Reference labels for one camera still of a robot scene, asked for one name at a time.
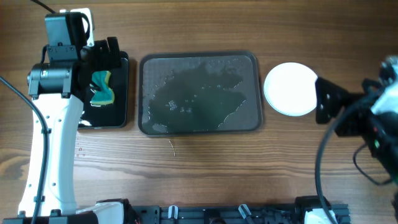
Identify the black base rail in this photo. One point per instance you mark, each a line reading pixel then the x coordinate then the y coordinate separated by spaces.
pixel 305 210

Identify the green yellow sponge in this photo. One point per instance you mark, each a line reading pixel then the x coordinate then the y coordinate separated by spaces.
pixel 103 94

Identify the grey serving tray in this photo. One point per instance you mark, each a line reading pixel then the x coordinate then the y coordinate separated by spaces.
pixel 199 93

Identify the white plate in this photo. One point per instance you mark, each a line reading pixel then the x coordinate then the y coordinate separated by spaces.
pixel 290 89

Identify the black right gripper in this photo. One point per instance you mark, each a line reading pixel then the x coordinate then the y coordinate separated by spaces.
pixel 361 116

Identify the black water tray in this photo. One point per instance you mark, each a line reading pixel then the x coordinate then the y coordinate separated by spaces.
pixel 112 115

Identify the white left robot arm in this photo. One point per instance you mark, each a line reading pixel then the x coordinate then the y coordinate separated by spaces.
pixel 57 96

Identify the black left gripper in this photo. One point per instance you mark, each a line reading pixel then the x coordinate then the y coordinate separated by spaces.
pixel 104 63

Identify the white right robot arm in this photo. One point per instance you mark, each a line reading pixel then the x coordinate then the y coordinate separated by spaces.
pixel 371 115

